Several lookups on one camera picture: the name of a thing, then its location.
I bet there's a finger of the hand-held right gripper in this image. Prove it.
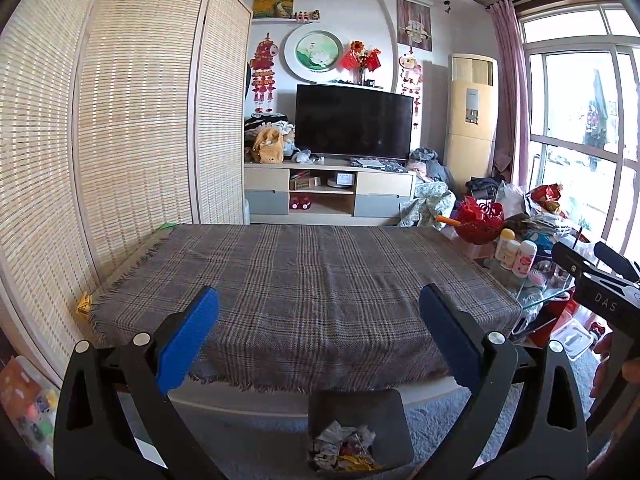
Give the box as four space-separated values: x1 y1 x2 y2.
551 241 602 287
594 241 640 287

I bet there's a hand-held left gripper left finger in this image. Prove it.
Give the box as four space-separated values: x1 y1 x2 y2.
54 286 224 480

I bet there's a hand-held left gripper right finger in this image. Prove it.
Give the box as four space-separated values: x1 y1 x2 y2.
418 283 589 480

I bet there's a dark grey bin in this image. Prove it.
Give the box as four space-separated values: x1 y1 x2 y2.
306 387 415 473

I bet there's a person's right hand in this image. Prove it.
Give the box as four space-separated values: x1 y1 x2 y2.
591 332 626 401

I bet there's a white pink bottle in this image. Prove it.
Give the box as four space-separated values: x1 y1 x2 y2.
512 239 538 279

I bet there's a white plastic container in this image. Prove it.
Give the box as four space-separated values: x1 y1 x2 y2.
557 319 596 361

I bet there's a glass side table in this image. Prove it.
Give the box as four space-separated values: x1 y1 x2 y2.
470 244 577 322

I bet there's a red snack bag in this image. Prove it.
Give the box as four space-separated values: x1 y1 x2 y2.
529 183 565 214

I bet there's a red cardboard box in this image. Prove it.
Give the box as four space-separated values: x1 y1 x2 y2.
522 305 576 349

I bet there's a white plastic bag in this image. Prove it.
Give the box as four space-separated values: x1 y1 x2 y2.
494 182 531 219

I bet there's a red basket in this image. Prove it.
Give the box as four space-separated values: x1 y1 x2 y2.
452 196 507 246

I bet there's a dark clothes pile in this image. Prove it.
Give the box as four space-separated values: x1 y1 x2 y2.
467 175 504 201

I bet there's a floral cloth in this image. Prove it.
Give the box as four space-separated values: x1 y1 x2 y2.
398 180 457 229

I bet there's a grey plaid tablecloth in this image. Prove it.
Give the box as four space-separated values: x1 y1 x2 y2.
87 222 523 393

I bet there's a window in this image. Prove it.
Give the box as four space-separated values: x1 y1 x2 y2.
516 2 640 273

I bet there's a standing air conditioner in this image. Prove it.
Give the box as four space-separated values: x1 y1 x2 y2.
444 53 500 187

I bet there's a pile of grey clothes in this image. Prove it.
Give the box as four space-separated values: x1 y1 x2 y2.
405 147 454 184

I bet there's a plastic storage box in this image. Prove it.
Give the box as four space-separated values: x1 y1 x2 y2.
0 355 60 463

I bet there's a wooden television cabinet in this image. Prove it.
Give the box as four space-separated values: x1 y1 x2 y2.
243 157 417 226

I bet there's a pink curtain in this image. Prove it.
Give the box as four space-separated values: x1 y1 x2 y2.
488 0 524 189

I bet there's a yellow plush backpack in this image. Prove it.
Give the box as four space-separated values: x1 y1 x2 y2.
251 127 285 165

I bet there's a black white cloth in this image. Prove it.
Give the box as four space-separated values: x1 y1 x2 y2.
243 113 296 136

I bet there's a black television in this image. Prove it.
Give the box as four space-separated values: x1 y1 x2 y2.
293 83 415 162

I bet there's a bamboo folding screen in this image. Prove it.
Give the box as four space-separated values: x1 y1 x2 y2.
0 0 252 388

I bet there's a small hanging ornament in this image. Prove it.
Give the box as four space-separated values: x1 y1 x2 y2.
398 52 424 116

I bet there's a red fish hanging ornament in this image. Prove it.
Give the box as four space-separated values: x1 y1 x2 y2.
248 32 281 114

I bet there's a red flower vase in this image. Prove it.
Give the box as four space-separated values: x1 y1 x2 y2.
339 40 382 86

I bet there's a shelf with small figurines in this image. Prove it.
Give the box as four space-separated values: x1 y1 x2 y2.
251 8 321 25

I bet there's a landscape painting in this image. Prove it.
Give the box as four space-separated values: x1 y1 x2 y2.
252 0 296 20

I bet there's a wall picture with white knot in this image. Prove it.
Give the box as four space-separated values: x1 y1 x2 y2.
396 0 433 52

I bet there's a round wall picture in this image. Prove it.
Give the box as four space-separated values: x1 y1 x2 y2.
283 25 345 84

